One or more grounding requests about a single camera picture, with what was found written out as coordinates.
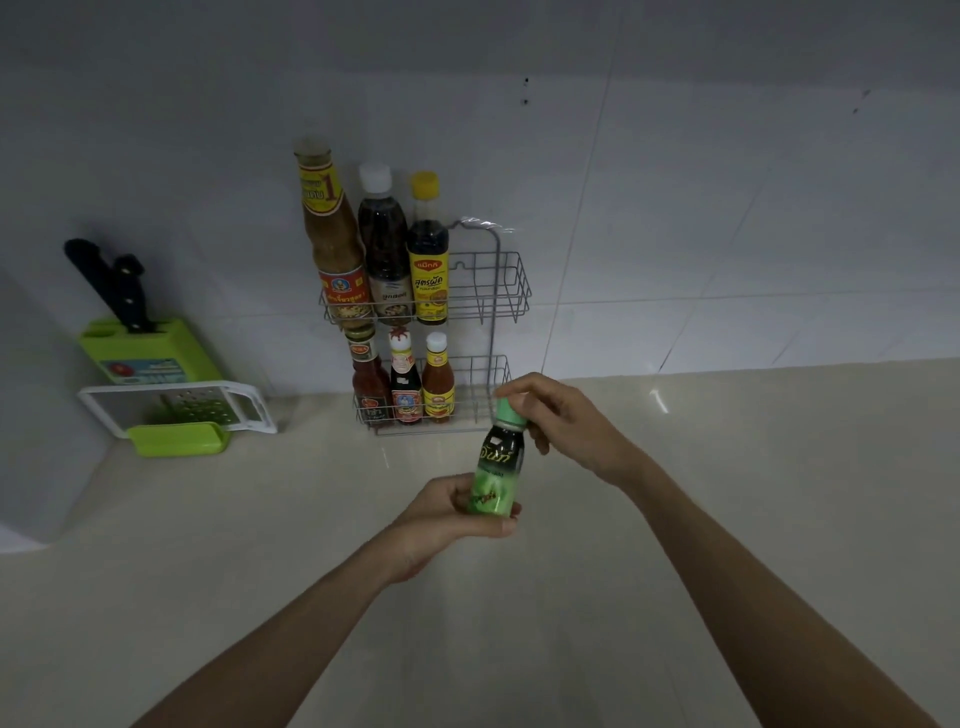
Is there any person's left hand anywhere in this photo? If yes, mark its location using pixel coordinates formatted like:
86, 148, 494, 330
382, 474, 523, 587

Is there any person's right hand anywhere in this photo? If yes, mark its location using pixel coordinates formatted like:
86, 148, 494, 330
495, 372, 646, 487

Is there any small green-capped sauce bottle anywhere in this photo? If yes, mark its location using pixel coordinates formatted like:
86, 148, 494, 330
468, 398, 531, 520

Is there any person's right forearm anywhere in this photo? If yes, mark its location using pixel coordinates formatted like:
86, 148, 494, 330
618, 453, 942, 728

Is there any person's left forearm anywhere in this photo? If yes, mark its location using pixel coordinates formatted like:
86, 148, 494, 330
131, 525, 410, 728

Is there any small white-capped orange sauce bottle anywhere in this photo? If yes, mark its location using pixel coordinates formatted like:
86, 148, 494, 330
420, 331, 456, 423

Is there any small red-capped sauce bottle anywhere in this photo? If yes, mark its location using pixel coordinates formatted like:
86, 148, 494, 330
387, 327, 424, 426

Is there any small dark-capped chili sauce bottle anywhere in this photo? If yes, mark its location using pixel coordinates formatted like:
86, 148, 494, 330
344, 323, 393, 426

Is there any yellow-capped dark sauce bottle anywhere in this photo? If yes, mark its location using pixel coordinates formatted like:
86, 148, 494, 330
405, 171, 451, 327

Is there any white-capped dark sauce bottle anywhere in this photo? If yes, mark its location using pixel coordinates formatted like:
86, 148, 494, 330
356, 161, 415, 328

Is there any tall brown sauce bottle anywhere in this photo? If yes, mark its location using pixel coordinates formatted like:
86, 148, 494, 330
293, 136, 375, 330

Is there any white and green grater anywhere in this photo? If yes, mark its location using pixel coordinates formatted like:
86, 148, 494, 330
76, 380, 279, 459

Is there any green knife block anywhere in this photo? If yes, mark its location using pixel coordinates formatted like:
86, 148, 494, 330
78, 318, 225, 386

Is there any metal wire condiment rack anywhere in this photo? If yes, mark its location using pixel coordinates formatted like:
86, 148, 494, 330
320, 217, 532, 437

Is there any small black knife handle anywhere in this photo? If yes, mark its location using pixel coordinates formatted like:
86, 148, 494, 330
112, 254, 157, 334

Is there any large black knife handle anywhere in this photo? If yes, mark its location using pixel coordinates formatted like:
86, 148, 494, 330
63, 238, 136, 331

